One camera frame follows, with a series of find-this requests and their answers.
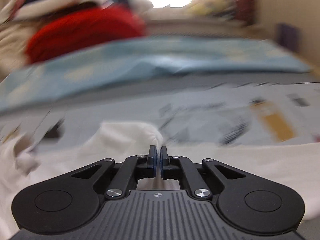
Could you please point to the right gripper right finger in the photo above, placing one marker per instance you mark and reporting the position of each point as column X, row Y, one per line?
column 185, row 172

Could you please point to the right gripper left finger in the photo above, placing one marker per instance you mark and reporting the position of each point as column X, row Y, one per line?
column 127, row 174

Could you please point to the white small garment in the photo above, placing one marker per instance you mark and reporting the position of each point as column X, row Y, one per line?
column 296, row 166

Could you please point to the light blue folded sheet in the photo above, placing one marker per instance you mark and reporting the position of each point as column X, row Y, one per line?
column 141, row 59

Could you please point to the printed deer pattern sheet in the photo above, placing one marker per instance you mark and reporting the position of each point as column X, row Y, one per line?
column 251, row 114

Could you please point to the red folded blanket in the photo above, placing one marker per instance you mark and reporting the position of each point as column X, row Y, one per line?
column 82, row 29

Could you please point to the white plush toy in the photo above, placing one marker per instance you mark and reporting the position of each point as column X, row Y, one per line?
column 142, row 8

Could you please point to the yellow plush toys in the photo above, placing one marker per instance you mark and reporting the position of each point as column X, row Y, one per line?
column 216, row 8

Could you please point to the cream folded quilt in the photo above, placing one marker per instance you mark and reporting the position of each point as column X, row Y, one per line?
column 14, row 40

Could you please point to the white folded bedding stack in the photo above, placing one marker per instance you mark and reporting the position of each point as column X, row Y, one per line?
column 17, row 12

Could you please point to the dark red cushion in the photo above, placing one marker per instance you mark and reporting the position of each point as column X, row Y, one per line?
column 246, row 11

